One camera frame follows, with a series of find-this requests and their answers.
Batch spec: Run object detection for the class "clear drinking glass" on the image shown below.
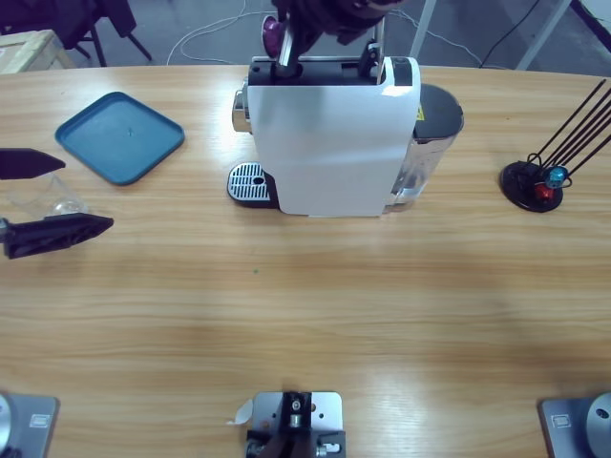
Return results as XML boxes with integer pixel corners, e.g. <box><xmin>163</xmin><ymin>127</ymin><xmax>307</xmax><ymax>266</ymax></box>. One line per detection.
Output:
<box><xmin>7</xmin><ymin>174</ymin><xmax>92</xmax><ymax>221</ymax></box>

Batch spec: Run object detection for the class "thick black cable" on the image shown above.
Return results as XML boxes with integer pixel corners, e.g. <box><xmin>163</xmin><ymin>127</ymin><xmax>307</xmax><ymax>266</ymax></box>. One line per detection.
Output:
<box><xmin>479</xmin><ymin>0</ymin><xmax>534</xmax><ymax>69</ymax></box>

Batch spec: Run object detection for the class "teal plastic tray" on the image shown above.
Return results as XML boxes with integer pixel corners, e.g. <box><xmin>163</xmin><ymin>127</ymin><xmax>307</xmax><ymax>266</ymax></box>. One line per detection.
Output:
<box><xmin>54</xmin><ymin>91</ymin><xmax>186</xmax><ymax>187</ymax></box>

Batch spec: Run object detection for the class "white mount with dark post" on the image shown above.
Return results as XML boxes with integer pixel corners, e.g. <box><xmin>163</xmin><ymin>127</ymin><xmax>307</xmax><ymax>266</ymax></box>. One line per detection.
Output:
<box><xmin>243</xmin><ymin>390</ymin><xmax>348</xmax><ymax>458</ymax></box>

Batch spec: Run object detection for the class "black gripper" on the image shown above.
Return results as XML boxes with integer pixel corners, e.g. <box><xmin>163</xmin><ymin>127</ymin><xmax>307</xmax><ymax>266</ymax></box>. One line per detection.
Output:
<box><xmin>0</xmin><ymin>148</ymin><xmax>116</xmax><ymax>260</ymax></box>
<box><xmin>272</xmin><ymin>0</ymin><xmax>408</xmax><ymax>82</ymax></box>

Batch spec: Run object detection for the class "white paper tag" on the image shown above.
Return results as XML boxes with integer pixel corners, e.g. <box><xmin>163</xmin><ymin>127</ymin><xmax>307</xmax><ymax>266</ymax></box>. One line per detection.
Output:
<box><xmin>225</xmin><ymin>398</ymin><xmax>255</xmax><ymax>427</ymax></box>

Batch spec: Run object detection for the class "purple coffee capsule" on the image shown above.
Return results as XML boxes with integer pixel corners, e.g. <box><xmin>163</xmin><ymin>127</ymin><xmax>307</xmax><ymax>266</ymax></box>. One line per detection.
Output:
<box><xmin>261</xmin><ymin>13</ymin><xmax>284</xmax><ymax>54</ymax></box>

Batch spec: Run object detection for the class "white cable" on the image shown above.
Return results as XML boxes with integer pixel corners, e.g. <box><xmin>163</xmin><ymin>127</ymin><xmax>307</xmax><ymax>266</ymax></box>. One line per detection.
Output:
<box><xmin>166</xmin><ymin>0</ymin><xmax>483</xmax><ymax>66</ymax></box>

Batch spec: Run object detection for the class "black chair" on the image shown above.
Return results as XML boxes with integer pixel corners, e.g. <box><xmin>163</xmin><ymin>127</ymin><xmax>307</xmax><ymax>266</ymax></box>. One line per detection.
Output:
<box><xmin>47</xmin><ymin>0</ymin><xmax>154</xmax><ymax>68</ymax></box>

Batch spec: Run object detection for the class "white capsule coffee machine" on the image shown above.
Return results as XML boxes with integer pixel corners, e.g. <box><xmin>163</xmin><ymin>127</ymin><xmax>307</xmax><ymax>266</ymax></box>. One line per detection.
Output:
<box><xmin>226</xmin><ymin>18</ymin><xmax>465</xmax><ymax>219</ymax></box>

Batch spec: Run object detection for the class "wooden crate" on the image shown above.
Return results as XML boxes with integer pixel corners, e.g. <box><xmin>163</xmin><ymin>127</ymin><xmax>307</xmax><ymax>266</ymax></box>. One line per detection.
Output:
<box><xmin>0</xmin><ymin>29</ymin><xmax>77</xmax><ymax>73</ymax></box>

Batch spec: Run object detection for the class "white metal frame leg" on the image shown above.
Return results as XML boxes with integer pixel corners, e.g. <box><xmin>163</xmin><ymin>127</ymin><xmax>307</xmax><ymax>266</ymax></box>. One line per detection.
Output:
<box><xmin>516</xmin><ymin>0</ymin><xmax>573</xmax><ymax>72</ymax></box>
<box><xmin>409</xmin><ymin>0</ymin><xmax>439</xmax><ymax>59</ymax></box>

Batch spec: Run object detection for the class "black capsule holder with rods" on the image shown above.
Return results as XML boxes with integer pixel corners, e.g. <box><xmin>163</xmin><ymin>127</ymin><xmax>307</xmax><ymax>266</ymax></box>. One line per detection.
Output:
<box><xmin>499</xmin><ymin>79</ymin><xmax>611</xmax><ymax>213</ymax></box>

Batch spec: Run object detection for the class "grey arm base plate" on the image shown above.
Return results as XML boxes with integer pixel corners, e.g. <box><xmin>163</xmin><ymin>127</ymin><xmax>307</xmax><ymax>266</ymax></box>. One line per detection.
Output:
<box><xmin>537</xmin><ymin>391</ymin><xmax>611</xmax><ymax>458</ymax></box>
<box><xmin>0</xmin><ymin>391</ymin><xmax>61</xmax><ymax>458</ymax></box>

